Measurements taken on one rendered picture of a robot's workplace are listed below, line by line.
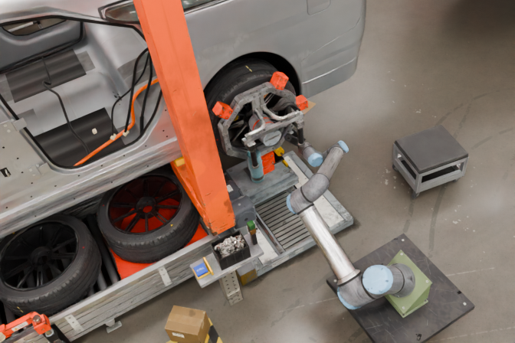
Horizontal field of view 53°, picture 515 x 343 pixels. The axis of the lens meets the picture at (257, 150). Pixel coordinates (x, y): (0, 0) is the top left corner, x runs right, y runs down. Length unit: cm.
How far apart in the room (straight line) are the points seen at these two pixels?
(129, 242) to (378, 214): 178
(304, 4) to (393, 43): 238
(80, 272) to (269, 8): 196
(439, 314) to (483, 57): 291
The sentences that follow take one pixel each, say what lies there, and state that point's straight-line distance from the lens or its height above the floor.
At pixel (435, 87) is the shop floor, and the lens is 497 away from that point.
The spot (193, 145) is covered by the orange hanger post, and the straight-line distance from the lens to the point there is 264.
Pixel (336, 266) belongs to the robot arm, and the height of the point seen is 57.
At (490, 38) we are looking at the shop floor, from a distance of 568.
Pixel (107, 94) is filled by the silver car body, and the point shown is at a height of 87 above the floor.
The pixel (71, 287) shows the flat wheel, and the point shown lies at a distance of 343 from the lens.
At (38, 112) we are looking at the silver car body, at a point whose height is 93.
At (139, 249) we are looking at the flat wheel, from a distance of 340.
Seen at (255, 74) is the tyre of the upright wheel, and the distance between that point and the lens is 322.
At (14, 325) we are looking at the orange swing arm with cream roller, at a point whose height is 49.
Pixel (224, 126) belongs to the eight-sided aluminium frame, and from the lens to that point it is 318.
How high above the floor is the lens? 311
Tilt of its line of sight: 45 degrees down
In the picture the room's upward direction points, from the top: 9 degrees counter-clockwise
